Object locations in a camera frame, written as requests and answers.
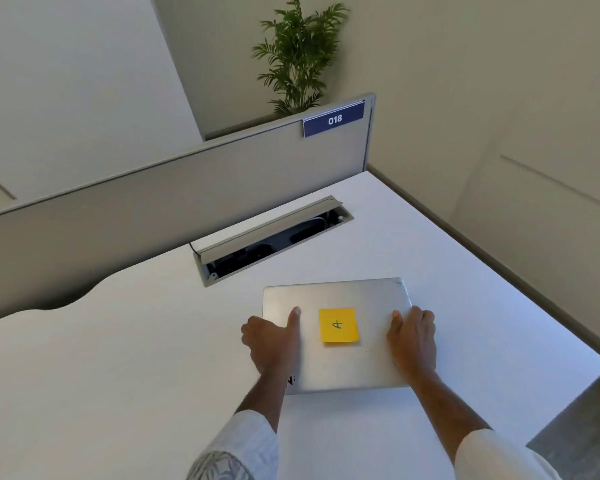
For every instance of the person's right forearm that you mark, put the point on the person's right forearm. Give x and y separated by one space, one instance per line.
472 429

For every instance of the person's right thumb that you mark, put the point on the person's right thumb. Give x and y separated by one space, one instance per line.
396 322

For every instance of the green potted plant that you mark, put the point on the green potted plant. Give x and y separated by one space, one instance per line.
297 59

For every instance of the person's left forearm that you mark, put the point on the person's left forearm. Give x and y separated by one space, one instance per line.
250 429

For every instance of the person's left thumb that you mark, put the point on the person's left thumb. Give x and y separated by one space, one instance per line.
294 318

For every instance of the grey desk divider panel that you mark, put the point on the grey desk divider panel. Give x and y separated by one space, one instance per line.
170 209

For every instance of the silver laptop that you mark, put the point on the silver laptop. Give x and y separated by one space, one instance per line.
337 334

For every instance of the blue label plate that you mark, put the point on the blue label plate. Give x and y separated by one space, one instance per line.
334 119

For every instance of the yellow sticky note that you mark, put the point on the yellow sticky note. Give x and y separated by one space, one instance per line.
338 325

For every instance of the person's left hand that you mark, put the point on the person's left hand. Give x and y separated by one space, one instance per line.
269 344

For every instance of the person's right hand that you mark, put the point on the person's right hand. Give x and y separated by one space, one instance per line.
415 344

